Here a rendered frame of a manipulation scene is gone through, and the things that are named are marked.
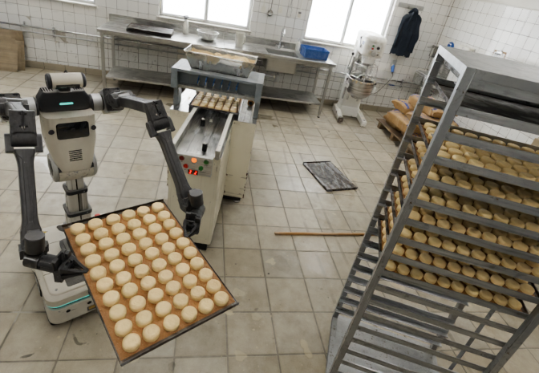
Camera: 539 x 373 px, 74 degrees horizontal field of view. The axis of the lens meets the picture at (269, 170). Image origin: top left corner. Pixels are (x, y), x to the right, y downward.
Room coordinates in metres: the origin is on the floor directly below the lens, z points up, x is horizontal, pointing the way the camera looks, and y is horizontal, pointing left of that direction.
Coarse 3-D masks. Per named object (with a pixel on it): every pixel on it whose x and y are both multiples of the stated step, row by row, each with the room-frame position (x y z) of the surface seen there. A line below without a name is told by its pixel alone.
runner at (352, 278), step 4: (352, 276) 1.56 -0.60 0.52; (356, 276) 1.55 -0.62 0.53; (348, 280) 1.54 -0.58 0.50; (352, 280) 1.54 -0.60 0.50; (356, 280) 1.55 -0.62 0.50; (360, 280) 1.55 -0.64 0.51; (364, 280) 1.54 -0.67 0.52; (368, 280) 1.54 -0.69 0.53; (360, 284) 1.53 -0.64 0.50; (364, 284) 1.53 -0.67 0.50; (380, 284) 1.53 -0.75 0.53; (392, 288) 1.52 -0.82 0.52; (404, 292) 1.51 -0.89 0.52; (416, 296) 1.50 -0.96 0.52; (428, 300) 1.49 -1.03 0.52; (432, 300) 1.49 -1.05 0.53; (440, 304) 1.48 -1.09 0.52; (444, 304) 1.48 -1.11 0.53; (456, 308) 1.46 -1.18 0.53
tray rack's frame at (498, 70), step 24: (456, 48) 1.57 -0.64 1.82; (480, 72) 1.11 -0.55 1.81; (504, 72) 1.15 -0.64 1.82; (528, 72) 1.27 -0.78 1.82; (336, 336) 1.42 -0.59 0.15; (360, 336) 1.46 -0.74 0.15; (528, 336) 1.02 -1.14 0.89; (360, 360) 1.30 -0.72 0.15; (384, 360) 1.33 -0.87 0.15; (432, 360) 1.39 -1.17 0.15; (504, 360) 1.02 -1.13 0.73
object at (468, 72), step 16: (464, 80) 1.11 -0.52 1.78; (448, 112) 1.11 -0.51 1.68; (448, 128) 1.11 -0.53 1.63; (432, 144) 1.12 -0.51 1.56; (432, 160) 1.11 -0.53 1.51; (416, 176) 1.13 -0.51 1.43; (416, 192) 1.11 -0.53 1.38; (400, 224) 1.11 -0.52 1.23; (384, 256) 1.11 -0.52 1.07; (368, 288) 1.12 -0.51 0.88; (352, 320) 1.13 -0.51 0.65; (352, 336) 1.11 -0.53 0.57; (336, 368) 1.11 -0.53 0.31
